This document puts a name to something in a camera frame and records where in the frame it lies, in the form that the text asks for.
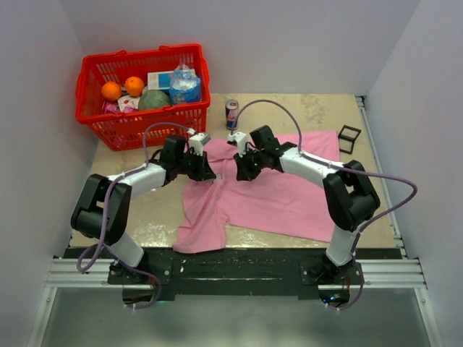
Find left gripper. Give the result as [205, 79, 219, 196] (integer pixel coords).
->
[176, 150, 216, 182]

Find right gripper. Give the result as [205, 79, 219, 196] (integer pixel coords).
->
[234, 146, 267, 182]

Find pink t-shirt garment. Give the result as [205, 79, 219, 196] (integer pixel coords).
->
[173, 139, 334, 254]

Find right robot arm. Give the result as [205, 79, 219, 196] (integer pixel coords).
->
[227, 126, 381, 284]

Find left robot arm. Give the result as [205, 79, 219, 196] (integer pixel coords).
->
[70, 132, 216, 283]

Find energy drink can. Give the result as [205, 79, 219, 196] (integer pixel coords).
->
[225, 99, 239, 130]

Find blue plastic bag pack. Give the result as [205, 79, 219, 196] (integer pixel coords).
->
[169, 64, 202, 106]

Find green melon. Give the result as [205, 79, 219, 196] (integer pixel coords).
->
[138, 90, 171, 111]

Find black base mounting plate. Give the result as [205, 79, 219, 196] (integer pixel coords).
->
[108, 248, 362, 302]

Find red plastic shopping basket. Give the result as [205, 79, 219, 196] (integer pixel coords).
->
[75, 43, 212, 152]

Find white blue carton box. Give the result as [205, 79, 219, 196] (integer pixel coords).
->
[146, 70, 198, 91]

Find white red small package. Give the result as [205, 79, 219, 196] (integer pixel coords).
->
[117, 95, 140, 113]

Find right orange fruit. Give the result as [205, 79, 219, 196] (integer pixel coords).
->
[124, 76, 145, 97]

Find orange fruit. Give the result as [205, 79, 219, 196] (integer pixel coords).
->
[124, 76, 145, 97]
[101, 81, 122, 102]

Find pink snack packet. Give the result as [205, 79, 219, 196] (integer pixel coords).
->
[103, 101, 119, 114]

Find left orange fruit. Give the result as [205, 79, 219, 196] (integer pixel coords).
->
[101, 81, 122, 102]

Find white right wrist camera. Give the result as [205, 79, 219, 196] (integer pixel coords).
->
[227, 132, 249, 157]

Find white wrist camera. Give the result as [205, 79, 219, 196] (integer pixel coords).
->
[227, 132, 249, 157]
[188, 132, 211, 156]

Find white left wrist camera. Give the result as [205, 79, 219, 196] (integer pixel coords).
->
[188, 132, 211, 156]

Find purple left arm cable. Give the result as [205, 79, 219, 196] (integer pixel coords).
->
[77, 122, 196, 310]

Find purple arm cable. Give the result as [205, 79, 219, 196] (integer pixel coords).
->
[77, 122, 196, 310]
[231, 99, 419, 312]

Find black square frame stand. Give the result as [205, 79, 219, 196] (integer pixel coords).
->
[338, 124, 362, 155]

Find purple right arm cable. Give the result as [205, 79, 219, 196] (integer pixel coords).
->
[231, 99, 419, 312]

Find aluminium rail frame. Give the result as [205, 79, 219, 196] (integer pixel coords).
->
[27, 94, 444, 347]

